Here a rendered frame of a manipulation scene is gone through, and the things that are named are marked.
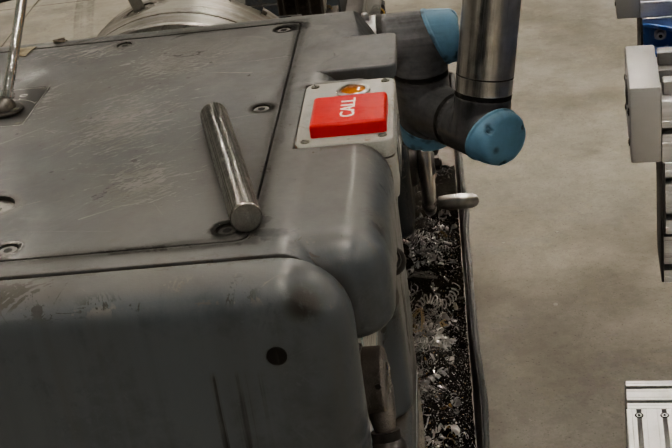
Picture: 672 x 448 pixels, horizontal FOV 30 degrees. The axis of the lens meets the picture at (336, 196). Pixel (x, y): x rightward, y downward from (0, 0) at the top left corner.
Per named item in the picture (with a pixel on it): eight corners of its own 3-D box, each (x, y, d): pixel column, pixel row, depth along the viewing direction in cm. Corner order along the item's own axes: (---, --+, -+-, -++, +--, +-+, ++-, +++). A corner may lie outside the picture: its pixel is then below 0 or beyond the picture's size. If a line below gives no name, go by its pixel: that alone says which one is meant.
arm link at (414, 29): (462, 75, 169) (457, 15, 165) (381, 83, 170) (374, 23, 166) (460, 55, 176) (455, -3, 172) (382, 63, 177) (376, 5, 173)
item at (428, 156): (448, 241, 211) (436, 113, 201) (389, 246, 212) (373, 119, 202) (444, 174, 235) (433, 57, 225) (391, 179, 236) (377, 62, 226)
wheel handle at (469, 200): (480, 210, 210) (478, 195, 208) (432, 214, 210) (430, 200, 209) (479, 203, 212) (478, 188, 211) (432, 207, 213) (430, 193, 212)
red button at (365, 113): (388, 142, 97) (385, 117, 96) (311, 149, 98) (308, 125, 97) (389, 112, 102) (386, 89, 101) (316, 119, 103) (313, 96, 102)
